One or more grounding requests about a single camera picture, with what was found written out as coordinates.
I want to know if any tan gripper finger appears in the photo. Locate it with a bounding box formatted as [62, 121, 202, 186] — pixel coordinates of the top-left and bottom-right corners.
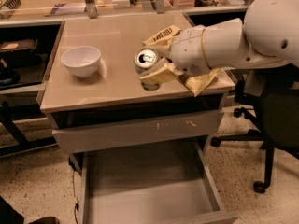
[154, 40, 172, 58]
[139, 57, 178, 85]

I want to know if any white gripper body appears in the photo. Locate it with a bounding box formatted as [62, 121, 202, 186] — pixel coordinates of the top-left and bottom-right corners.
[170, 25, 211, 77]

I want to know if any silver green 7up can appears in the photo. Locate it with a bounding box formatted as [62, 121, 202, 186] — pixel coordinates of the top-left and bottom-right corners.
[134, 47, 160, 77]

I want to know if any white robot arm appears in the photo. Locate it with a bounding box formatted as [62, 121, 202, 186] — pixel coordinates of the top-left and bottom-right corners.
[135, 0, 299, 77]

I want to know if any grey drawer cabinet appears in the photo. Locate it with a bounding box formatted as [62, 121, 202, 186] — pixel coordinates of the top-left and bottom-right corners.
[36, 12, 240, 224]

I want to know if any open middle drawer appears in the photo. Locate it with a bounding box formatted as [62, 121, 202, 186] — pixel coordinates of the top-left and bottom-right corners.
[78, 139, 239, 224]

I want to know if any closed top drawer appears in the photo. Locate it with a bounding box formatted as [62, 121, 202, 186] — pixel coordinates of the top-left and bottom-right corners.
[52, 110, 223, 154]

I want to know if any brown yellow chip bag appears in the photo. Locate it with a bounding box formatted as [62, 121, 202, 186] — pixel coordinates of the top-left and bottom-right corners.
[141, 25, 220, 96]

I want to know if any white ceramic bowl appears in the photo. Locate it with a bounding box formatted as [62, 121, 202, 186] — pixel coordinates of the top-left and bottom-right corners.
[61, 46, 101, 78]

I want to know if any black office chair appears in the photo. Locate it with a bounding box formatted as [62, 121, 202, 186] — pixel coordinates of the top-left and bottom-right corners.
[209, 63, 299, 194]

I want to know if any purple white paper booklet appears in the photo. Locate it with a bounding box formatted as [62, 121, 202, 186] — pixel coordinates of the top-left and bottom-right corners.
[50, 3, 86, 16]

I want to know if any black coil spring tool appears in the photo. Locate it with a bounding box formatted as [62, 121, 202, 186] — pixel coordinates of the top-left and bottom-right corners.
[0, 0, 21, 20]

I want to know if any brown shoe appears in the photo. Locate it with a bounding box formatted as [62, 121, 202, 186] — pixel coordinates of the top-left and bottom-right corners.
[28, 217, 60, 224]

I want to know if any black cable on floor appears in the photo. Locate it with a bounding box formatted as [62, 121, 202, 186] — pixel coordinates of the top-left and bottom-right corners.
[67, 157, 80, 224]

